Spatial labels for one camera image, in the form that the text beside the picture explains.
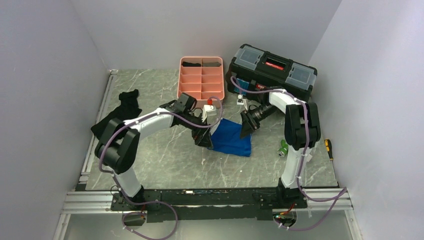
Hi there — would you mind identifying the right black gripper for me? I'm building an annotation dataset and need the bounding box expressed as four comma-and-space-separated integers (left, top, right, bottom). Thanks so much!
239, 104, 279, 140

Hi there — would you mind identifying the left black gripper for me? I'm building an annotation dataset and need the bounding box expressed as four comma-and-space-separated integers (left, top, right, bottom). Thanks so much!
181, 111, 214, 149

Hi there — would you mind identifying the blue underwear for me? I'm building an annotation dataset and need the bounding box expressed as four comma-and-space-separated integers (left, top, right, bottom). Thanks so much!
209, 118, 252, 157

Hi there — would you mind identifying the black underwear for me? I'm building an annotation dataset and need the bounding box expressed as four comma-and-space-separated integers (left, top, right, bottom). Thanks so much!
90, 89, 143, 140

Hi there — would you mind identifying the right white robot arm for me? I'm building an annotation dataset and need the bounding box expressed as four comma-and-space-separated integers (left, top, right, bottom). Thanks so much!
240, 89, 321, 208

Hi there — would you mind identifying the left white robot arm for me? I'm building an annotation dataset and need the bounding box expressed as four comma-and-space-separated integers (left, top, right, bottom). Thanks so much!
95, 93, 213, 210

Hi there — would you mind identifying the green white tool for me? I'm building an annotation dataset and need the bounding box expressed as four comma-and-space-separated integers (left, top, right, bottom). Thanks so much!
277, 139, 289, 157

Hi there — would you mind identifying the black toolbox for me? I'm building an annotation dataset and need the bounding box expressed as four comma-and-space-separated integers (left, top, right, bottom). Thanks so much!
225, 44, 318, 103

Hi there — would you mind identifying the pink divided organizer tray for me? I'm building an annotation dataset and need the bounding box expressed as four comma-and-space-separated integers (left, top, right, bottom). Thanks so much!
177, 56, 225, 104

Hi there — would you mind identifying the rolled grey cloth in tray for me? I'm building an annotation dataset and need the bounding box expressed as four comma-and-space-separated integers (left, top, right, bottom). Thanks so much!
202, 61, 222, 68

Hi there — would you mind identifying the yellow black screwdriver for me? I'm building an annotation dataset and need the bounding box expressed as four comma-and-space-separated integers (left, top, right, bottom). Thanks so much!
324, 138, 334, 161

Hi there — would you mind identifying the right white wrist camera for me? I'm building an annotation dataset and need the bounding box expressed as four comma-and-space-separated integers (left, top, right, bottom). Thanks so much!
236, 94, 248, 108

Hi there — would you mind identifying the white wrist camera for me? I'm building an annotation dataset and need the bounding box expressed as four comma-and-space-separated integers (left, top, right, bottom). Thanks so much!
201, 98, 217, 122
236, 94, 248, 108

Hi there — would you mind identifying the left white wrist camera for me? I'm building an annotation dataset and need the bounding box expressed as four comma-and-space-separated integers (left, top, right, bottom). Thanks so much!
201, 98, 217, 122

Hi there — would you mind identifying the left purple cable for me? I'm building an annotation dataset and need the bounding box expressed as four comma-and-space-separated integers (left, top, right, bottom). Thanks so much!
98, 96, 225, 240

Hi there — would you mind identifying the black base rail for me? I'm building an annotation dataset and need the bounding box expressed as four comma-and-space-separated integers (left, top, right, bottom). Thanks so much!
110, 186, 308, 223

